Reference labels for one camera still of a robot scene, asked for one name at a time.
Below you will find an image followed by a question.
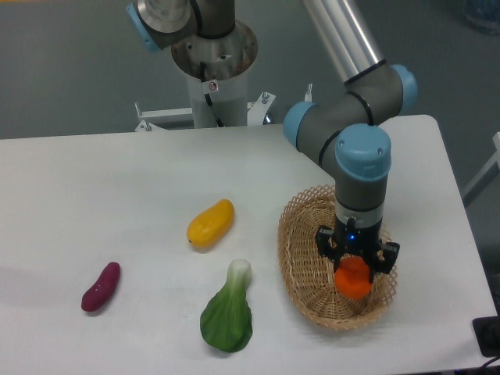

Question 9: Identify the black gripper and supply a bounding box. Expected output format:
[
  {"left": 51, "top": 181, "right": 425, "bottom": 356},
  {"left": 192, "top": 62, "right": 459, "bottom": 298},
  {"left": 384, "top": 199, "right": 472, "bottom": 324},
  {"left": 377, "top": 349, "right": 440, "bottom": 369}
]
[{"left": 315, "top": 205, "right": 400, "bottom": 284}]

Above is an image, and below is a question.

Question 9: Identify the orange fruit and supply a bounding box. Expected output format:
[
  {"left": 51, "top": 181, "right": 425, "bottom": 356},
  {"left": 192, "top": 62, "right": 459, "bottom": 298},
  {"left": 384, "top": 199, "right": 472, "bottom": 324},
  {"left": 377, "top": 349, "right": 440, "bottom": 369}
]
[{"left": 334, "top": 256, "right": 372, "bottom": 299}]

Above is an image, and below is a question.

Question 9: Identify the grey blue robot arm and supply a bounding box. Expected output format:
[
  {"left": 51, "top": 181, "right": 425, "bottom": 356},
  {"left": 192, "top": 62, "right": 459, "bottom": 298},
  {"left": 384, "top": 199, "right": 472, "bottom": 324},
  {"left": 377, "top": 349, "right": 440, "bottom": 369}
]
[{"left": 127, "top": 1, "right": 418, "bottom": 276}]

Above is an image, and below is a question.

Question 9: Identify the woven wicker basket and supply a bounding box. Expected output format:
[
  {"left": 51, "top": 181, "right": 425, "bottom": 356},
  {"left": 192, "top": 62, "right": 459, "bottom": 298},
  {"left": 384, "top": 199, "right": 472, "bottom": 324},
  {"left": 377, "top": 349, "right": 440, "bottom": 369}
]
[{"left": 277, "top": 185, "right": 398, "bottom": 330}]

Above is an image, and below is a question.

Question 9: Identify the green bok choy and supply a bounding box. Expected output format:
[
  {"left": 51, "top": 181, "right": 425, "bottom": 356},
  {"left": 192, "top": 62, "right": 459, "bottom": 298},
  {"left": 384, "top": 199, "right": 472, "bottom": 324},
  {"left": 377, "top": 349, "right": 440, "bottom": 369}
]
[{"left": 200, "top": 259, "right": 253, "bottom": 353}]

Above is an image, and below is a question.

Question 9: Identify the yellow mango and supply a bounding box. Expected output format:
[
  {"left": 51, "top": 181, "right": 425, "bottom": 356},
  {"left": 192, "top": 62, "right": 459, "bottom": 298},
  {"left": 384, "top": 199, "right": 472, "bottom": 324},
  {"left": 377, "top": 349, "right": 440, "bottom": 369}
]
[{"left": 186, "top": 199, "right": 235, "bottom": 249}]

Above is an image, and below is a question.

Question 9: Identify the black device at edge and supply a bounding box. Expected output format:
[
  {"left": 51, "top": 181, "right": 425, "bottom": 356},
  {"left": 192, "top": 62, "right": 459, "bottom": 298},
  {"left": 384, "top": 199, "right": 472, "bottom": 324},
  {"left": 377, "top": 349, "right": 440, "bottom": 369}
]
[{"left": 472, "top": 316, "right": 499, "bottom": 358}]

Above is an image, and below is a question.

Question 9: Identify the blue object top right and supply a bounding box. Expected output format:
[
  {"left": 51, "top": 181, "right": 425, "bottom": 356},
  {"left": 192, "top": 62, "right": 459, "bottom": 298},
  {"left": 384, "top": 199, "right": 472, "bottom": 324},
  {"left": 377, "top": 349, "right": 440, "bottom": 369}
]
[{"left": 462, "top": 0, "right": 499, "bottom": 35}]

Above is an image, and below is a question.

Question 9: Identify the purple sweet potato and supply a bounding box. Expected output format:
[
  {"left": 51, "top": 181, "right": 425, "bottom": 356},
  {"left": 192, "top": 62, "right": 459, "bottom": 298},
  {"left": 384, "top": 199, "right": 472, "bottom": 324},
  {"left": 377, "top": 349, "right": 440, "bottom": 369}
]
[{"left": 80, "top": 262, "right": 121, "bottom": 313}]

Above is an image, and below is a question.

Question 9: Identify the white frame at right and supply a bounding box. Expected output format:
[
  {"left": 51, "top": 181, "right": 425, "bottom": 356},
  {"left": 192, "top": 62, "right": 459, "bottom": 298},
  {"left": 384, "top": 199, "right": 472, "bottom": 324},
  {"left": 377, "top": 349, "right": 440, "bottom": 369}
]
[{"left": 461, "top": 132, "right": 499, "bottom": 207}]

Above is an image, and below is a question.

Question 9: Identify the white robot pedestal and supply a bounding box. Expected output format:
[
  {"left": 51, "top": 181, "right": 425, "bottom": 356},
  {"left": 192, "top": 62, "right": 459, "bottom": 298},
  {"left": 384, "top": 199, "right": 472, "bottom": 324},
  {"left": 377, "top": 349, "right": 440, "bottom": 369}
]
[{"left": 134, "top": 22, "right": 276, "bottom": 131}]

